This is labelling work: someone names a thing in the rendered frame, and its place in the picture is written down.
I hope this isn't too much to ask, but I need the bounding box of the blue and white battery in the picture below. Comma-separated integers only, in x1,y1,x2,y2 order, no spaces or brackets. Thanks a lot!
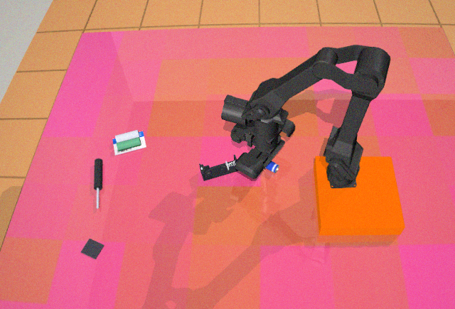
266,161,279,173

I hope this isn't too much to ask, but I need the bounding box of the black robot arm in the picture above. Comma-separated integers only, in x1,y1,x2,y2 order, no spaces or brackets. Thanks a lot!
221,45,391,188

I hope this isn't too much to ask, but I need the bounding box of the dark grey square tile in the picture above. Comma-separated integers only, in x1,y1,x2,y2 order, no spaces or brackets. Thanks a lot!
81,239,104,259

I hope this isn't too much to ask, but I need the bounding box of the black-handled screwdriver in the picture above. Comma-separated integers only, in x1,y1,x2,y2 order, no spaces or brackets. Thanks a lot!
94,158,103,209

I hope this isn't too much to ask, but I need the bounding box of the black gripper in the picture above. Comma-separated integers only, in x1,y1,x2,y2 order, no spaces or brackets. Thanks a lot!
235,119,296,179

